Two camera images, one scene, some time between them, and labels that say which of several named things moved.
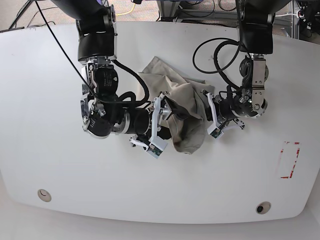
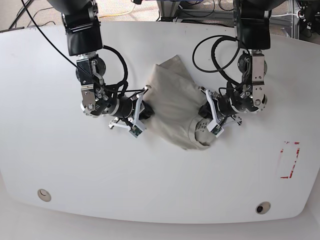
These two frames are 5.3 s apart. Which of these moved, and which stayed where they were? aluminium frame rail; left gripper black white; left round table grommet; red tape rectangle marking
Moved: left gripper black white
Stayed: left round table grommet; red tape rectangle marking; aluminium frame rail
